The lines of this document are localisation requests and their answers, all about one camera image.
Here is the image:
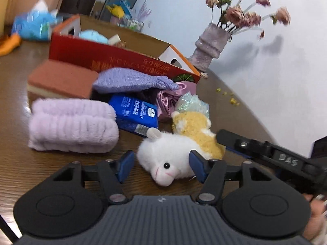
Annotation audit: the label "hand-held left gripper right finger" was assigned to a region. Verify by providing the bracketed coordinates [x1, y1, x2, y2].
[189, 150, 274, 206]

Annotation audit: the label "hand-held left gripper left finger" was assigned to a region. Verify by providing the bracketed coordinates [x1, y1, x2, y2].
[52, 150, 135, 205]

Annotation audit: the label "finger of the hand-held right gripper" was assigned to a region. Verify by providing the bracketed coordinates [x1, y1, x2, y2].
[216, 129, 275, 163]

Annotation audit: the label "white plush toy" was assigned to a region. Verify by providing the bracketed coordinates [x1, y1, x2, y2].
[137, 128, 205, 187]

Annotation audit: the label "yellow plush toy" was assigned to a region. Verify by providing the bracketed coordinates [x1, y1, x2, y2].
[171, 111, 226, 160]

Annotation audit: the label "blue handkerchief tissue pack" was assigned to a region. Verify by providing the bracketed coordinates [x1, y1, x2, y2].
[109, 94, 159, 136]

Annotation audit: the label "iridescent plastic bag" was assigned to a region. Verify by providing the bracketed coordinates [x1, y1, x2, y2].
[174, 94, 210, 119]

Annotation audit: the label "lavender towel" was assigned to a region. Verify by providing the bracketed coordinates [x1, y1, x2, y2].
[28, 98, 120, 154]

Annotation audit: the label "pink satin scrunchie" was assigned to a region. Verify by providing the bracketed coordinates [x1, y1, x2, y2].
[156, 81, 197, 122]

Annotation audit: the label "purple knit pouch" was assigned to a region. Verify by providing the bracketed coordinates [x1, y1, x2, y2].
[92, 68, 180, 94]

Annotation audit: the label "brown sponge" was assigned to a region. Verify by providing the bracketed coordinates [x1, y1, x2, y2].
[27, 59, 100, 100]

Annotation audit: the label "red orange cardboard box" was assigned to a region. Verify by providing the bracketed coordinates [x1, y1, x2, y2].
[48, 14, 202, 85]

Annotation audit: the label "cream soft block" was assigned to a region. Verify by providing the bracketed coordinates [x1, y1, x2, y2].
[107, 34, 122, 46]

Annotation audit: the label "person's right hand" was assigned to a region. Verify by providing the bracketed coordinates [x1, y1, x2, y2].
[303, 193, 327, 244]

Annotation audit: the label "yellow petal crumbs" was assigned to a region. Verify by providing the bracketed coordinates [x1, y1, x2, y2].
[216, 88, 241, 106]

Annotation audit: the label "pink grey textured vase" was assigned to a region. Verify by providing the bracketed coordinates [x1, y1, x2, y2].
[188, 22, 232, 72]

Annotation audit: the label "light blue plush toy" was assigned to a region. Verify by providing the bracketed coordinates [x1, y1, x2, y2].
[78, 29, 109, 44]

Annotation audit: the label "cluttered storage rack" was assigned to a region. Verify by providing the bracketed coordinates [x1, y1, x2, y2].
[111, 2, 152, 32]

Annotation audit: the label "yellow blue toy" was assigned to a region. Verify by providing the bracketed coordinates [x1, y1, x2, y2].
[106, 2, 126, 18]

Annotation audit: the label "orange cloth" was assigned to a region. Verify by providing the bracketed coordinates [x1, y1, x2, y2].
[0, 34, 21, 57]

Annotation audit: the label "blue facial tissue pack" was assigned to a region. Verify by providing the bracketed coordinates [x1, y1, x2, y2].
[11, 0, 63, 41]

